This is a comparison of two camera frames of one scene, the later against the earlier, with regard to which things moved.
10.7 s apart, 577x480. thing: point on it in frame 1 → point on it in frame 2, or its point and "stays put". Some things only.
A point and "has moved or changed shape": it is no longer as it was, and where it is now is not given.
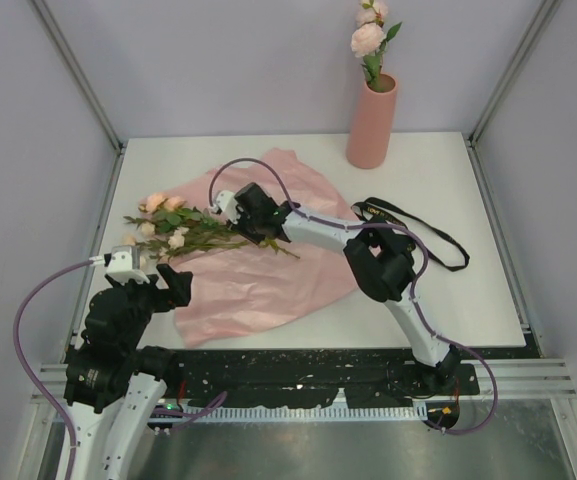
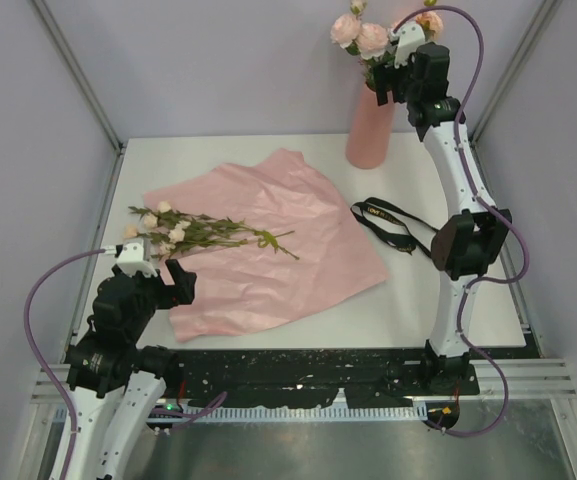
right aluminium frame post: [545, 14] stays put
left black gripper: [178, 283] stays put
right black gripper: [239, 227] → [385, 75]
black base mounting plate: [298, 377] stays put
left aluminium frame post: [58, 35] stays put
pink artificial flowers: [369, 38] has moved or changed shape
